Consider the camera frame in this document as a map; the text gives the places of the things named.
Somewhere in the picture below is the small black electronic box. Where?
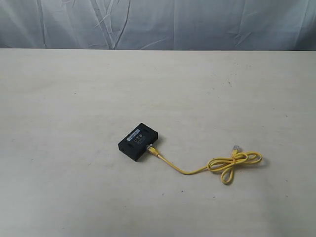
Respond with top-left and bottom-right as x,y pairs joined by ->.
118,123 -> 158,161

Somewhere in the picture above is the yellow ethernet cable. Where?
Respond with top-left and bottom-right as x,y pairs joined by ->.
146,145 -> 263,184

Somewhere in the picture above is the grey wrinkled backdrop cloth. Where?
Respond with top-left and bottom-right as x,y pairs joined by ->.
0,0 -> 316,51

